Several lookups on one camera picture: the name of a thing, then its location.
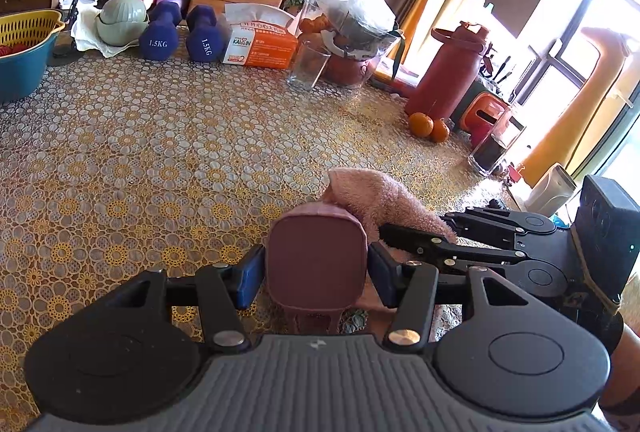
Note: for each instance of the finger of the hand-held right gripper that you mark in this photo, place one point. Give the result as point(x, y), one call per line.
point(480, 219)
point(450, 252)

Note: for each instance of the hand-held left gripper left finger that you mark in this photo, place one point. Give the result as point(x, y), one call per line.
point(250, 279)

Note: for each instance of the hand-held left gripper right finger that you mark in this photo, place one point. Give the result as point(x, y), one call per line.
point(381, 279)

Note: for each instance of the pink plastic container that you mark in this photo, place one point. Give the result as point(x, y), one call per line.
point(315, 262)

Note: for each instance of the pink towel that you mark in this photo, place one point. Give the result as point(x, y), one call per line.
point(380, 197)

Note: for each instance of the person's right forearm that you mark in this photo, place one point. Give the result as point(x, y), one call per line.
point(625, 377)

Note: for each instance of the clear container with dark contents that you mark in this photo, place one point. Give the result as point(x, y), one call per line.
point(495, 146)

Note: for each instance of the white plastic object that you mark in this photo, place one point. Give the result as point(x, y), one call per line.
point(550, 189)

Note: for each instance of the orange fruit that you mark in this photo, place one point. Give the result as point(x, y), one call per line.
point(440, 130)
point(421, 124)

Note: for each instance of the red water bottle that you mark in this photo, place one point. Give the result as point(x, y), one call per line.
point(445, 76)

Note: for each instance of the floral lace tablecloth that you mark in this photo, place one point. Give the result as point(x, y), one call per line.
point(150, 136)

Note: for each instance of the dark pot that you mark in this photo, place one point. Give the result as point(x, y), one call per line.
point(367, 41)

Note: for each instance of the clear drinking glass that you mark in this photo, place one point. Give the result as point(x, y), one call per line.
point(307, 69)

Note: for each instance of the orange and white box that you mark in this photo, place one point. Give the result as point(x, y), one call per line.
point(260, 44)

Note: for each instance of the blue dumbbell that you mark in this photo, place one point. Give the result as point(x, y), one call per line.
point(202, 36)
point(160, 39)

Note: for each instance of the green bowl set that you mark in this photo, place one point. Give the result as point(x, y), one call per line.
point(122, 19)

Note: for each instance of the white cloth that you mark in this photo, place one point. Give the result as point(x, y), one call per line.
point(87, 39)

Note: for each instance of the blue plastic basin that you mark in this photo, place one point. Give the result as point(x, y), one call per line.
point(20, 71)

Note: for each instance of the yellow plastic basket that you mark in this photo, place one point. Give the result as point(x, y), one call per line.
point(27, 26)

